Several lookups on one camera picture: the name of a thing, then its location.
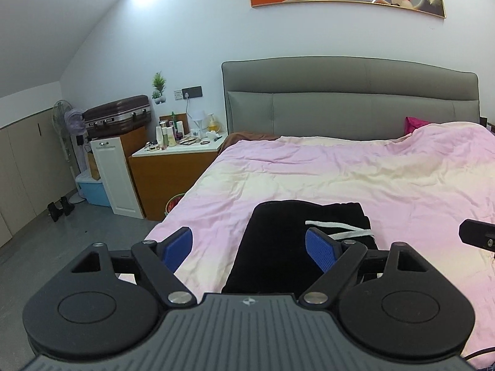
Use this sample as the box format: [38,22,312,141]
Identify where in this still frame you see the small green potted plant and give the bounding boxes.
[152,71,168,105]

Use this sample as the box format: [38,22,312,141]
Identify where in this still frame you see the brown cloth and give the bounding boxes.
[231,131,282,142]

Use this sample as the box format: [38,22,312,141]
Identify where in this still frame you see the bin with red contents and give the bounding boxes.
[165,193,187,218]

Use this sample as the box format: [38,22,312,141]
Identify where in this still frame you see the white standing fan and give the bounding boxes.
[52,100,88,205]

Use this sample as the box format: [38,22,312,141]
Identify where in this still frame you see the wooden nightstand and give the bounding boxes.
[128,134,229,222]

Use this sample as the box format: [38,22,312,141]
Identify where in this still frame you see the beige wall cabinets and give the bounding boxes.
[0,110,79,249]

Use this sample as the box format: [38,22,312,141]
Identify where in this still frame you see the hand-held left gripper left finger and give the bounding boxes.
[71,227,194,306]

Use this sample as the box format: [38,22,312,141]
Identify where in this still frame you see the grey upholstered headboard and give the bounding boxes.
[222,57,480,146]

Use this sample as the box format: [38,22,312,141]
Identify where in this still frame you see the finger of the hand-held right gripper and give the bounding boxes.
[458,220,495,249]

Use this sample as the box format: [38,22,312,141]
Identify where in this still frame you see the group of cosmetic bottles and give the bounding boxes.
[145,111,225,151]

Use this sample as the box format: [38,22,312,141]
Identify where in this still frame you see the pink floral duvet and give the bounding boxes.
[144,122,495,358]

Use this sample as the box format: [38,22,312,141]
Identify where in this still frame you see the blue plastic storage box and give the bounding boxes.
[75,172,113,207]

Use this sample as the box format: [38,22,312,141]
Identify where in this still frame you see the brown hard suitcase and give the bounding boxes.
[83,95,152,140]

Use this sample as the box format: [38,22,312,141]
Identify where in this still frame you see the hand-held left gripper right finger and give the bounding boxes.
[299,228,428,308]

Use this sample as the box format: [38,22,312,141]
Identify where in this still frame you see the magenta pillow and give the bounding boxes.
[405,117,432,137]

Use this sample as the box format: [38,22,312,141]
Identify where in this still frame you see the black cable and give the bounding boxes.
[462,347,495,361]

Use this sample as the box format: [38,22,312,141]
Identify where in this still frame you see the white door panel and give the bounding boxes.
[90,136,146,220]

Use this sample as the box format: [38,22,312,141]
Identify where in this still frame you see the black wall socket panel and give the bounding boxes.
[174,86,203,101]

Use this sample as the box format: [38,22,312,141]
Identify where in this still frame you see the black shorts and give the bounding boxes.
[221,200,381,295]

